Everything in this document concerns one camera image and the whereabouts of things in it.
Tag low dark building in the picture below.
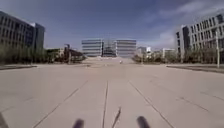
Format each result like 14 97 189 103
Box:
44 43 87 64

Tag pale paved plaza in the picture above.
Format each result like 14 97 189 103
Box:
0 57 224 128

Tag grey multi-storey building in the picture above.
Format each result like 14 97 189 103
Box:
0 10 46 64

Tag pale pole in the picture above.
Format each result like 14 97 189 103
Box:
215 30 221 69

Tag robot's own part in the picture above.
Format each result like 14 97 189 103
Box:
72 118 85 128
136 115 151 128

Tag row of trees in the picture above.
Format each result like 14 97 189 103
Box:
132 46 224 65
0 44 49 65

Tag white low building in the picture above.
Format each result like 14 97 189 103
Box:
136 46 177 61

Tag pale multi-storey building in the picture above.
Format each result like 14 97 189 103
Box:
175 12 224 64

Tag wide glass-fronted building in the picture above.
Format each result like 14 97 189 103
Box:
81 38 138 58

